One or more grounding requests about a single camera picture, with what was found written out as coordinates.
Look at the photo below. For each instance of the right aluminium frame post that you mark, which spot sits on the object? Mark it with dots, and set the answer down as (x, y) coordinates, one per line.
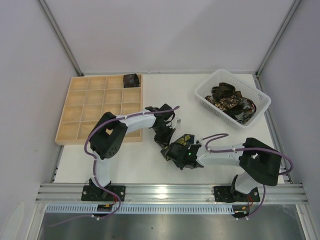
(279, 34)

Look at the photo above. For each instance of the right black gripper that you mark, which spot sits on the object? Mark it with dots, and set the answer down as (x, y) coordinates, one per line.
(170, 152)

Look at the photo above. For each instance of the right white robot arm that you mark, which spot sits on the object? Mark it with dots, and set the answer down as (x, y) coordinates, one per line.
(260, 163)

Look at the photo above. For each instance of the rolled dark tie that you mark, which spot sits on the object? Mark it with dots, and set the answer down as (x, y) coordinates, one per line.
(131, 81)

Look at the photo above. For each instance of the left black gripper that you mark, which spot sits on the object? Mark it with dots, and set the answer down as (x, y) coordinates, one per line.
(164, 135)

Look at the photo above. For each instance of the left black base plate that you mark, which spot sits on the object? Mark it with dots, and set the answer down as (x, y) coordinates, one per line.
(96, 194)

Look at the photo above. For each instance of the blue yellow floral tie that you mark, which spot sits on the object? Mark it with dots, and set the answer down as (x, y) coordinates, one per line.
(181, 146)

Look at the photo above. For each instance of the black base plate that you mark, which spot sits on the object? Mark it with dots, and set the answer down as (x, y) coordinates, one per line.
(96, 194)
(223, 194)

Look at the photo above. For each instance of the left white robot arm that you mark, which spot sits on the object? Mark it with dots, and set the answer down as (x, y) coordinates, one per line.
(107, 136)

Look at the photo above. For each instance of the aluminium mounting rail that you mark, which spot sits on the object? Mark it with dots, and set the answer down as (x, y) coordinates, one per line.
(195, 194)

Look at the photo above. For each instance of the brown patterned tie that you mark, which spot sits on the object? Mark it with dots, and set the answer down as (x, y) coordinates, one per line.
(224, 97)

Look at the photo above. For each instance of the white slotted cable duct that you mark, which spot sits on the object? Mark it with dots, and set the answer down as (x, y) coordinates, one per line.
(141, 209)

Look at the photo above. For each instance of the left aluminium frame post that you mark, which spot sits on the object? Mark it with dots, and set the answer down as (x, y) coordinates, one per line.
(45, 9)

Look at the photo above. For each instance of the aluminium frame post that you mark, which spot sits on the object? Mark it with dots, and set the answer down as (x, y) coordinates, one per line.
(279, 34)
(45, 9)

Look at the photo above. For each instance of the dark striped tie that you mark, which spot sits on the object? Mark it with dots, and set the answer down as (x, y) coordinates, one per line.
(242, 113)

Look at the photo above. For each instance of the white plastic basket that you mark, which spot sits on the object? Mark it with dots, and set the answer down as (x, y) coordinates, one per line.
(261, 100)

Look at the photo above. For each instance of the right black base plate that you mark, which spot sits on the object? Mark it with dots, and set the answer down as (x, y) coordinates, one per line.
(223, 194)

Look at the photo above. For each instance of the wooden compartment tray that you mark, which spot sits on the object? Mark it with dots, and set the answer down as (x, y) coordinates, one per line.
(88, 98)

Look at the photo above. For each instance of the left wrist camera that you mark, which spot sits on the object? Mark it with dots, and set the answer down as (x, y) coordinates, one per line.
(178, 121)

